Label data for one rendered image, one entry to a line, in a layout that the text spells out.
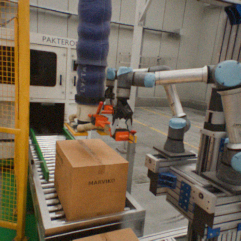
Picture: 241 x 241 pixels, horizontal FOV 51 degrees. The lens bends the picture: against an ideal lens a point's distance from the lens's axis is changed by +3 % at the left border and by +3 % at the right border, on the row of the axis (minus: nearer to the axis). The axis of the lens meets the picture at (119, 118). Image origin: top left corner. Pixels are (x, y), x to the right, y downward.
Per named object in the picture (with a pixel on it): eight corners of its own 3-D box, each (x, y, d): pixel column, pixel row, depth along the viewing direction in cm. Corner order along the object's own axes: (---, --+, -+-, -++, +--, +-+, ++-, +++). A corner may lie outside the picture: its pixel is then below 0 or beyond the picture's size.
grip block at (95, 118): (90, 123, 166) (91, 114, 165) (104, 123, 170) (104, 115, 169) (94, 126, 159) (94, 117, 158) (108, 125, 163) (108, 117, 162)
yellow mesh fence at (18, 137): (11, 170, 368) (11, 17, 328) (19, 169, 372) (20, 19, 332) (13, 214, 264) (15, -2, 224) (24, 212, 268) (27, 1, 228)
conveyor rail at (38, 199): (21, 143, 362) (21, 131, 359) (25, 143, 364) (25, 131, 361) (42, 257, 157) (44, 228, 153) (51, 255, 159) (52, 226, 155)
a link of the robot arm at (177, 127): (164, 136, 179) (167, 118, 176) (170, 133, 191) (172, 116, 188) (181, 140, 173) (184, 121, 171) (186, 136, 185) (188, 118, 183)
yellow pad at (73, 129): (64, 124, 198) (64, 118, 197) (76, 124, 202) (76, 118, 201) (74, 136, 168) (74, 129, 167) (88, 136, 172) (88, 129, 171)
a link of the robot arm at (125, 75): (133, 67, 123) (116, 66, 125) (131, 89, 125) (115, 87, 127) (135, 68, 131) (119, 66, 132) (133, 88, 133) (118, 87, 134)
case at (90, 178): (53, 184, 218) (55, 140, 210) (97, 179, 235) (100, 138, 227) (68, 225, 165) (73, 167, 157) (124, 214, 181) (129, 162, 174)
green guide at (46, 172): (24, 133, 361) (24, 127, 359) (32, 133, 365) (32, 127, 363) (36, 182, 218) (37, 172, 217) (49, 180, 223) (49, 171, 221)
